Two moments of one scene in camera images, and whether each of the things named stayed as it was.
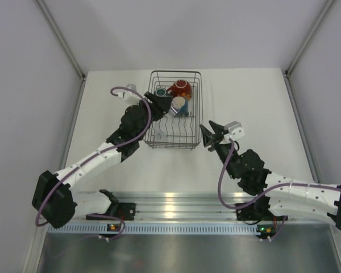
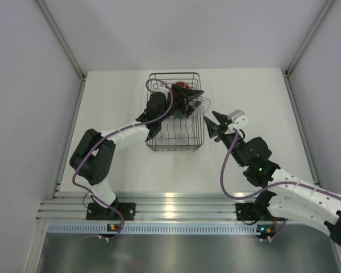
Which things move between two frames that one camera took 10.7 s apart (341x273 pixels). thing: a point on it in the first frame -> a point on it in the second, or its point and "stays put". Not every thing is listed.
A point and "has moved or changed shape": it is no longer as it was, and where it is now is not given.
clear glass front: x=176 y=104 has moved or changed shape
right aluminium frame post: x=309 y=37 stays put
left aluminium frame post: x=61 y=37 stays put
